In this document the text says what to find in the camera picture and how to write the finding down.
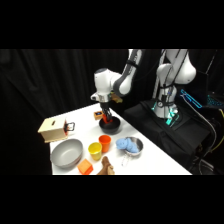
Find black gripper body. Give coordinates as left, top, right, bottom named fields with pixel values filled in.
left=98, top=99, right=114, bottom=109

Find black bowl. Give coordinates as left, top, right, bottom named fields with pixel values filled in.
left=98, top=116, right=122, bottom=135

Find grey bowl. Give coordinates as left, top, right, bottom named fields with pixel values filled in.
left=50, top=138, right=84, bottom=169

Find wooden block with blue shape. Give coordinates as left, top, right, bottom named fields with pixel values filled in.
left=93, top=110, right=104, bottom=121

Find orange plastic cup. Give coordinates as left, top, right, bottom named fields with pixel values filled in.
left=98, top=134, right=113, bottom=154

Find yellow plastic cup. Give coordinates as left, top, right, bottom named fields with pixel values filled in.
left=87, top=141, right=103, bottom=162

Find black robot stand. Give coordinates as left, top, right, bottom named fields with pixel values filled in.
left=121, top=99, right=214, bottom=170

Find brown plush toy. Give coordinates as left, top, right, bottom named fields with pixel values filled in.
left=96, top=155, right=116, bottom=176

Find wooden box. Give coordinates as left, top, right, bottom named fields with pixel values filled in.
left=37, top=117, right=69, bottom=144

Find orange studded block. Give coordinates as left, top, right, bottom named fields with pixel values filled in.
left=77, top=158, right=94, bottom=176

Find black curtain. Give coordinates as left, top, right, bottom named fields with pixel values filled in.
left=0, top=49, right=224, bottom=176

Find black metal box handle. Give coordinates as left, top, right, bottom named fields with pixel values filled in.
left=65, top=121, right=76, bottom=132

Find steel pot with handle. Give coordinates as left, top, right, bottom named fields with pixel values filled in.
left=120, top=136, right=145, bottom=167

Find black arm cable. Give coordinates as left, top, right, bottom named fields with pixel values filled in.
left=154, top=49, right=183, bottom=108

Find grey cable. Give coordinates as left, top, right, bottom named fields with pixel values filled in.
left=181, top=94, right=219, bottom=159

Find yellow cable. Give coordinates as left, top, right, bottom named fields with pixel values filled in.
left=213, top=108, right=224, bottom=153

